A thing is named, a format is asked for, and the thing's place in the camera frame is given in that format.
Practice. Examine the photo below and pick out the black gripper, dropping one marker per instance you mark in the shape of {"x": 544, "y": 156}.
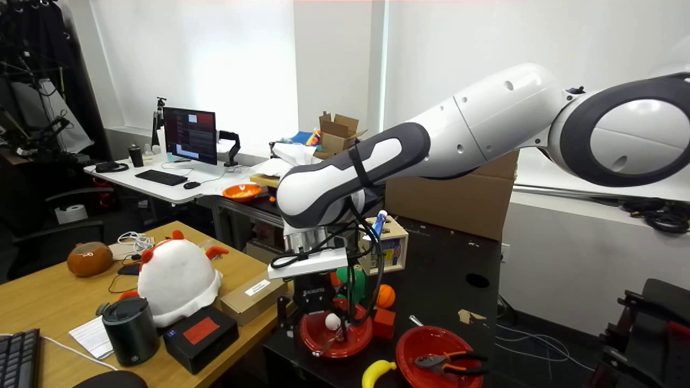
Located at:
{"x": 313, "y": 295}

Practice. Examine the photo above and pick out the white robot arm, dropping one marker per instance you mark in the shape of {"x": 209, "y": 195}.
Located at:
{"x": 619, "y": 136}

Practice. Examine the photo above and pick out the red bowl with ball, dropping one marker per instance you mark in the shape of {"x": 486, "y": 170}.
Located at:
{"x": 348, "y": 342}

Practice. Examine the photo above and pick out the red bowl with pliers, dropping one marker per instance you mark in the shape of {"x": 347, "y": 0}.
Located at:
{"x": 432, "y": 340}

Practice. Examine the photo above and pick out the white ball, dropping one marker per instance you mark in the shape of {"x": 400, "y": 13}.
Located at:
{"x": 333, "y": 322}

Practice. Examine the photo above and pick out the green toy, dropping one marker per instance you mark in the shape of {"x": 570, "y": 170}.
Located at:
{"x": 350, "y": 283}

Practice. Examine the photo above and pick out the orange ball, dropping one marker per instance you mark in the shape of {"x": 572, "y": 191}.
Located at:
{"x": 388, "y": 297}

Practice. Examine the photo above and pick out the orange red cube block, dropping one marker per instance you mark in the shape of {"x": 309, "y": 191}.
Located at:
{"x": 384, "y": 324}

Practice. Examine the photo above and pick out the wooden toy box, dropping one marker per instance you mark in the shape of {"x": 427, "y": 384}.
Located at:
{"x": 394, "y": 243}

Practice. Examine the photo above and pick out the black box red label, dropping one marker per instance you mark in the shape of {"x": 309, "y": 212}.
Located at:
{"x": 199, "y": 340}

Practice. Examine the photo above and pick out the small cardboard box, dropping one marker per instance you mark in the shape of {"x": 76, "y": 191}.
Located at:
{"x": 338, "y": 134}

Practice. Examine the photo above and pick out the black cylinder speaker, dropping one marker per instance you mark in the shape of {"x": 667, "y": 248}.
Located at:
{"x": 131, "y": 331}

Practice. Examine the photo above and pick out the large cardboard box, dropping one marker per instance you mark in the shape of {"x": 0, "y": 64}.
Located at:
{"x": 473, "y": 203}

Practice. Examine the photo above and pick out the black keyboard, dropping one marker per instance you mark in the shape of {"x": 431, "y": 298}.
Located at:
{"x": 163, "y": 177}

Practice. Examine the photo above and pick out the computer monitor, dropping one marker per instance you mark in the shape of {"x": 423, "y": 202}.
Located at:
{"x": 190, "y": 134}

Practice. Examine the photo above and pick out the orange handled pliers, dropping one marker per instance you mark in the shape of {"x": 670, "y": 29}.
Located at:
{"x": 459, "y": 363}

